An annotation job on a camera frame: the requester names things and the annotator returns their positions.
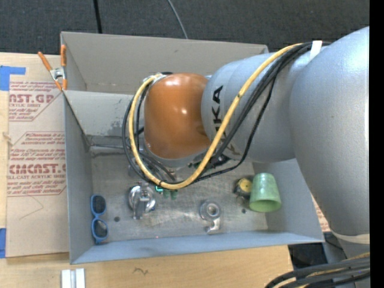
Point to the blue sunglasses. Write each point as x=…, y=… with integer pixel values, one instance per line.
x=99, y=217

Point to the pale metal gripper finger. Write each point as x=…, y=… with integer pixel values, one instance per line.
x=146, y=201
x=137, y=208

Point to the brown cardboard board, red print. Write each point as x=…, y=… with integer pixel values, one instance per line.
x=33, y=148

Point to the grey metal bin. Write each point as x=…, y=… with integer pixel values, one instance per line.
x=114, y=70

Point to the black cylinder on white bracket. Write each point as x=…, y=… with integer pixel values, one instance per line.
x=220, y=160

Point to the yellow and black round thing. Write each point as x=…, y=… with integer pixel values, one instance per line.
x=244, y=186

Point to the green cup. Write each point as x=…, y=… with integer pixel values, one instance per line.
x=265, y=192

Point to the clear glass mug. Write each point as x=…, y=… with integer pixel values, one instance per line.
x=211, y=211

